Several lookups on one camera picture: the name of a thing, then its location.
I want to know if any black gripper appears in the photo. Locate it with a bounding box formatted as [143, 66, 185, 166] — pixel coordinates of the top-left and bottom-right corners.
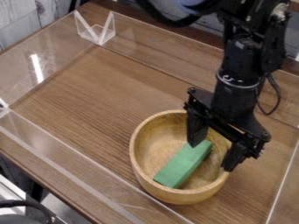
[184, 73, 271, 172]

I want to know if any green rectangular block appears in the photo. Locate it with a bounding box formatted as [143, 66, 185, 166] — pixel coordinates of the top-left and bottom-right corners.
[153, 140, 212, 189]

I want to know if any brown wooden bowl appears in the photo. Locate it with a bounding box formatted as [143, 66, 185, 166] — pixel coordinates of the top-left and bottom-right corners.
[129, 110, 231, 205]

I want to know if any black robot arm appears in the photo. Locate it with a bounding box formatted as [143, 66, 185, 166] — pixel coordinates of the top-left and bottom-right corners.
[136, 0, 291, 172]

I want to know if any clear acrylic tray wall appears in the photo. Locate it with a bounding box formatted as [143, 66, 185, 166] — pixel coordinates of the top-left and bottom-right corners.
[0, 16, 299, 224]

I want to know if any clear acrylic corner bracket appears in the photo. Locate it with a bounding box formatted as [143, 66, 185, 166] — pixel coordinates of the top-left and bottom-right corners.
[73, 10, 116, 46]

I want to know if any black metal mount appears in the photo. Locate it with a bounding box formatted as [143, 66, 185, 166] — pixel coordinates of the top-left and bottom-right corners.
[23, 192, 85, 224]

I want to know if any black cable lower left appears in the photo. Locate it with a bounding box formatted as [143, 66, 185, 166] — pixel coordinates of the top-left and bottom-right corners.
[0, 199, 56, 224]

